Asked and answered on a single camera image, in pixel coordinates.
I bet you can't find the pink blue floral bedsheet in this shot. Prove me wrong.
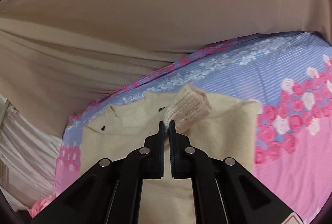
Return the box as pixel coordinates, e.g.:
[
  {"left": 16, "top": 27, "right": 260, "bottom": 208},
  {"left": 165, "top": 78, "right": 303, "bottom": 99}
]
[{"left": 27, "top": 31, "right": 332, "bottom": 224}]

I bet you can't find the white satin fabric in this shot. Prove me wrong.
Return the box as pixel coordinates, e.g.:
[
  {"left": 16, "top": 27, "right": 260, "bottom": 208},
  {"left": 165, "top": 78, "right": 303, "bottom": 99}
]
[{"left": 1, "top": 96, "right": 62, "bottom": 211}]

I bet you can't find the cream knitted small sweater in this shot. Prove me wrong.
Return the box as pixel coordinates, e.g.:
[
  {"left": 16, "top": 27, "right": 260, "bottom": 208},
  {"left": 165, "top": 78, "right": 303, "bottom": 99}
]
[{"left": 80, "top": 92, "right": 260, "bottom": 223}]

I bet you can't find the beige curtain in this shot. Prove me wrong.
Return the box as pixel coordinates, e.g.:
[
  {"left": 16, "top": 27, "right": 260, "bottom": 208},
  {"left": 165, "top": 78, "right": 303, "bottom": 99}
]
[{"left": 1, "top": 0, "right": 331, "bottom": 136}]

